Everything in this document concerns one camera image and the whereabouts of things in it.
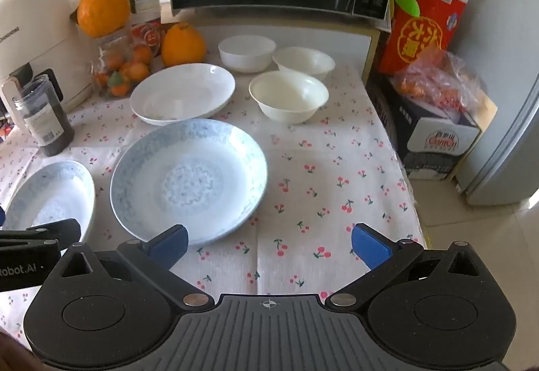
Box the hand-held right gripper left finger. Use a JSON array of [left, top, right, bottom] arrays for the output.
[[59, 225, 213, 309]]

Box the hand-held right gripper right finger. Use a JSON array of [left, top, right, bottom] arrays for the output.
[[326, 223, 483, 308]]

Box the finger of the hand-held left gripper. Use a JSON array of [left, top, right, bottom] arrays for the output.
[[0, 218, 82, 256]]

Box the blue patterned plate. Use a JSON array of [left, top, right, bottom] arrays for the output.
[[2, 161, 97, 245], [110, 119, 268, 246]]

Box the plain white plate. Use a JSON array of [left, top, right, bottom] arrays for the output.
[[129, 63, 235, 126]]

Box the bright white bowl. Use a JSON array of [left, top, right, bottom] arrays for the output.
[[218, 35, 277, 73]]

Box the stack of white bowls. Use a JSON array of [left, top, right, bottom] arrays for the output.
[[134, 0, 162, 24]]

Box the cherry print tablecloth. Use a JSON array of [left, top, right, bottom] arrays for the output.
[[0, 60, 428, 340]]

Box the clear jar with dark contents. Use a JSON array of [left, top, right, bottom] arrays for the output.
[[12, 75, 75, 157]]

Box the dark printed cardboard box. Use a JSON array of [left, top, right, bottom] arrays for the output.
[[366, 71, 498, 182]]

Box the grey refrigerator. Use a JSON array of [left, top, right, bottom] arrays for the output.
[[455, 72, 539, 207]]

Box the cream white bowl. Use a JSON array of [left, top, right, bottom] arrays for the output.
[[249, 71, 329, 125], [273, 46, 336, 82]]

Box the glass jar of small oranges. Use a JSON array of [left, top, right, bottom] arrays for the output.
[[92, 24, 154, 99]]

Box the plastic bag of small oranges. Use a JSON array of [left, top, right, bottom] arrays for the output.
[[391, 51, 489, 128]]

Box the white air fryer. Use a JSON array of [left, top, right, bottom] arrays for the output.
[[0, 0, 95, 115]]

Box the wooden cabinet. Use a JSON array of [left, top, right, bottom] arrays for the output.
[[160, 3, 382, 82]]

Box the red snack packet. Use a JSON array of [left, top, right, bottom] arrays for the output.
[[130, 20, 169, 57]]

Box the large orange with leaves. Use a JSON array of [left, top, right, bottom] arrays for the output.
[[77, 0, 138, 38]]

